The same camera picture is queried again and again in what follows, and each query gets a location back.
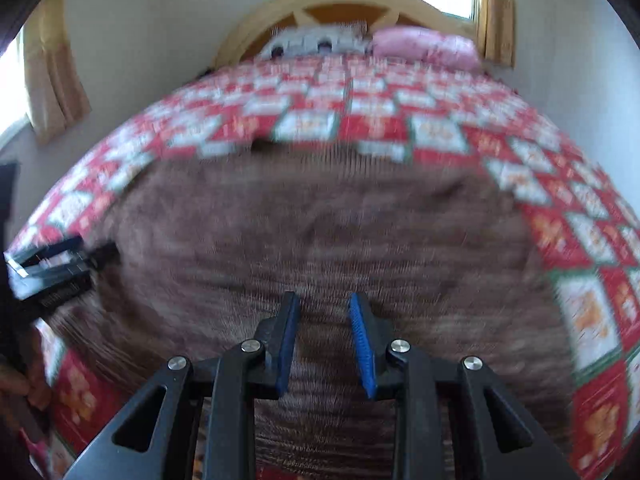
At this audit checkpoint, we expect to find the red white patchwork bedspread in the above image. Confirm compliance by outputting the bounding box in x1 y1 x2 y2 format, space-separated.
7 52 640 480

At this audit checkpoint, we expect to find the pink pillow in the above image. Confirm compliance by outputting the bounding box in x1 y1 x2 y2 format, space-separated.
372 27 482 71

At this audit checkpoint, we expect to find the cream wooden headboard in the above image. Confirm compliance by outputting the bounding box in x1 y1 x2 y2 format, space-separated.
212 0 458 68

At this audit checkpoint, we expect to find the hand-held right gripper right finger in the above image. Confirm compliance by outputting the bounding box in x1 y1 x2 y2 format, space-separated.
347 292 583 480

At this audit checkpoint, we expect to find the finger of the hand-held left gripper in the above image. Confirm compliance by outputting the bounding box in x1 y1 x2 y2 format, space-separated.
90 241 120 268

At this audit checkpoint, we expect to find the grey patterned pillow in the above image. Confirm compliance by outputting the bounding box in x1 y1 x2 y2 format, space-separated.
259 25 373 60

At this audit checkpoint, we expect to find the yellow side window curtain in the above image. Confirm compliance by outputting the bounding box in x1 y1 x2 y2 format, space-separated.
22 0 93 145

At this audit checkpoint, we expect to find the brown knit shirt sun print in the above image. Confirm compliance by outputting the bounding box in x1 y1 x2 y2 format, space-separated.
47 147 576 480

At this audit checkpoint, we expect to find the yellow patterned narrow curtain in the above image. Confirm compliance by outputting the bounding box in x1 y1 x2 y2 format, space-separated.
472 0 517 68

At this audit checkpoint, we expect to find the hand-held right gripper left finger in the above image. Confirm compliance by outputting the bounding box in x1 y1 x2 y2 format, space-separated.
62 291 302 480

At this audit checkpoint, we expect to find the side window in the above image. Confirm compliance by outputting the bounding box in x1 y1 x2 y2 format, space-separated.
0 30 32 153

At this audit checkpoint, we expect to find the person's left hand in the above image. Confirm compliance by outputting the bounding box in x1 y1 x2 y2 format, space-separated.
0 357 53 413

